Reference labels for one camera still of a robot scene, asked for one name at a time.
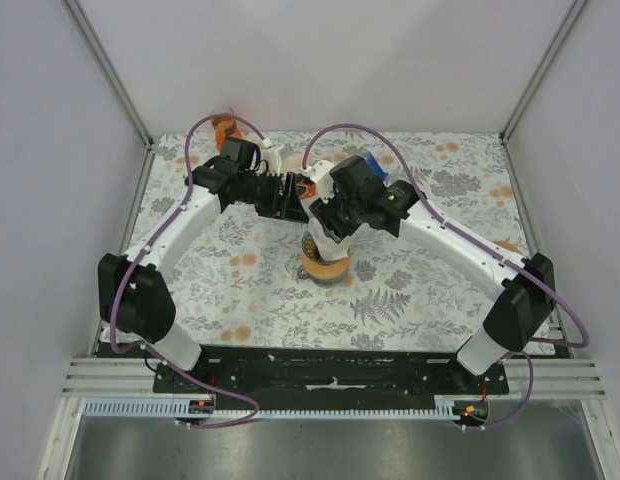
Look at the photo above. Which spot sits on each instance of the aluminium frame post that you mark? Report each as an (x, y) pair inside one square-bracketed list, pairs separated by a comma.
[(543, 67), (95, 47)]

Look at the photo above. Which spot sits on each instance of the left aluminium frame post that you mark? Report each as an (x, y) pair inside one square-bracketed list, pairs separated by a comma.
[(95, 47)]

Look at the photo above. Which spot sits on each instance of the right aluminium frame post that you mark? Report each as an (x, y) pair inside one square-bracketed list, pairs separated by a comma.
[(543, 67)]

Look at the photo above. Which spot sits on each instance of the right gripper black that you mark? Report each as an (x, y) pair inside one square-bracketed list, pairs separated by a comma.
[(325, 213)]

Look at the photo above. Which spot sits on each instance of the coffee filter box orange black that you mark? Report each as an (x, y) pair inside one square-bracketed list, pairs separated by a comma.
[(302, 177)]

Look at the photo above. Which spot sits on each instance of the orange glass carafe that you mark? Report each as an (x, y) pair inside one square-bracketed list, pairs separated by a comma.
[(224, 125)]

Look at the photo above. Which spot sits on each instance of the grey glass mug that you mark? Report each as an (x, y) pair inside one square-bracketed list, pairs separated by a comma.
[(303, 274)]

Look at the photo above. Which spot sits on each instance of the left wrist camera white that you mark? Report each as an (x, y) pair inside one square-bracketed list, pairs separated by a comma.
[(275, 157)]

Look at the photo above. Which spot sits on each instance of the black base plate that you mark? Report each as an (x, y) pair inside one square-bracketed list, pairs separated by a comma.
[(271, 375)]

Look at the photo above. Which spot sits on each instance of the aluminium rail front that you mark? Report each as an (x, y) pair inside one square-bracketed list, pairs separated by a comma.
[(108, 377)]

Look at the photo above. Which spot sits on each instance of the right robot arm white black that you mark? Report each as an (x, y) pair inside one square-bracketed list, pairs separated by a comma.
[(519, 288)]

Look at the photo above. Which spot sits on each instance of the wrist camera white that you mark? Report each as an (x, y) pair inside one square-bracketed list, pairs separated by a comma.
[(320, 175), (275, 157)]

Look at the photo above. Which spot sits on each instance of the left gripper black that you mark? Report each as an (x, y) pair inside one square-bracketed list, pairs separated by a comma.
[(288, 207)]

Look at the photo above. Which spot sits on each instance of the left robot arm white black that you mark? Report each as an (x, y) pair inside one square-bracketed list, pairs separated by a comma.
[(133, 294)]

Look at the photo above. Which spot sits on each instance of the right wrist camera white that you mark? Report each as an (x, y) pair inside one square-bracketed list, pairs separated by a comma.
[(320, 175)]

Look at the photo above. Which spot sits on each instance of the blue plastic dripper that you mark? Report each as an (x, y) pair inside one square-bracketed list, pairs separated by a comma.
[(375, 167)]

